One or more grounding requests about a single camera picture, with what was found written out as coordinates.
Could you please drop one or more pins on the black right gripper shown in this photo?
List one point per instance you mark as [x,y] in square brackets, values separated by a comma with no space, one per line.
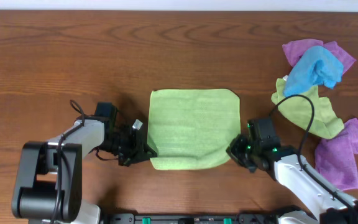
[241,151]

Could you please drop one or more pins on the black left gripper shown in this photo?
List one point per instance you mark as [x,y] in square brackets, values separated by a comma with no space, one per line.
[137,145]

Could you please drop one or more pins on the light green microfiber cloth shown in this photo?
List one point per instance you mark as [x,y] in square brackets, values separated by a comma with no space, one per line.
[192,129]

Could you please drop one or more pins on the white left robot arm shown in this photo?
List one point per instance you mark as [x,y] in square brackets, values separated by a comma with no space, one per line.
[48,187]

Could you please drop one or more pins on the blue microfiber cloth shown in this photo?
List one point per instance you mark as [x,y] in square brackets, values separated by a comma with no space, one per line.
[317,66]

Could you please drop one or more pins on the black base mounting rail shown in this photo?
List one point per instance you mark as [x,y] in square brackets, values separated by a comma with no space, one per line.
[242,218]

